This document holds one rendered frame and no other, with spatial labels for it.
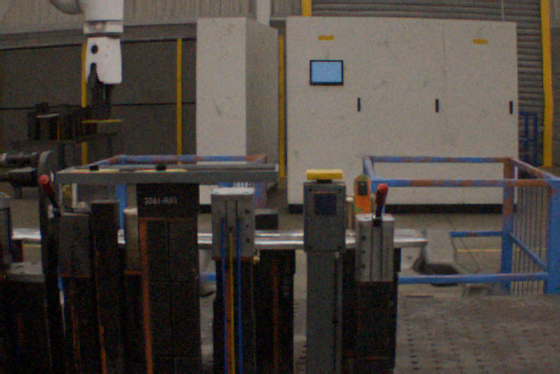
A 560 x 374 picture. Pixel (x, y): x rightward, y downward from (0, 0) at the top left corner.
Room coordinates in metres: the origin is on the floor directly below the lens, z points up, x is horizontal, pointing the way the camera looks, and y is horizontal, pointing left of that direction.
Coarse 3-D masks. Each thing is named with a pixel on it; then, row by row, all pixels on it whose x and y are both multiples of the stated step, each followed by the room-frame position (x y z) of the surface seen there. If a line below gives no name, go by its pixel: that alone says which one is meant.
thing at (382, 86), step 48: (288, 48) 9.77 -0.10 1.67; (336, 48) 9.74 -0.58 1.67; (384, 48) 9.70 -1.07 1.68; (432, 48) 9.67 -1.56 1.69; (480, 48) 9.63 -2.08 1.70; (288, 96) 9.77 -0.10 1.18; (336, 96) 9.74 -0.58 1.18; (384, 96) 9.70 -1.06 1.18; (432, 96) 9.67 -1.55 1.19; (480, 96) 9.63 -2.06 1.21; (288, 144) 9.78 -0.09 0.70; (336, 144) 9.74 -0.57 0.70; (384, 144) 9.70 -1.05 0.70; (432, 144) 9.67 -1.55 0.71; (480, 144) 9.63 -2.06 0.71; (288, 192) 9.78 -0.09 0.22; (432, 192) 9.67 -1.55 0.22; (480, 192) 9.63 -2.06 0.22
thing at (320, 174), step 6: (306, 174) 1.59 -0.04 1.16; (312, 174) 1.58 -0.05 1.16; (318, 174) 1.58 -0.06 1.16; (324, 174) 1.58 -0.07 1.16; (330, 174) 1.58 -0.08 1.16; (336, 174) 1.58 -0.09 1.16; (342, 174) 1.58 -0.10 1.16; (318, 180) 1.60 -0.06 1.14; (324, 180) 1.60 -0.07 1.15; (330, 180) 1.60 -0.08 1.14
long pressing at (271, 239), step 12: (120, 240) 1.86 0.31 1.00; (204, 240) 1.87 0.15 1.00; (264, 240) 1.88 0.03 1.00; (276, 240) 1.88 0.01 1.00; (288, 240) 1.87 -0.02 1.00; (300, 240) 1.87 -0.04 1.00; (348, 240) 1.86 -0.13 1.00; (396, 240) 1.85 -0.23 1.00; (408, 240) 1.85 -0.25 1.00; (420, 240) 1.86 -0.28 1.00
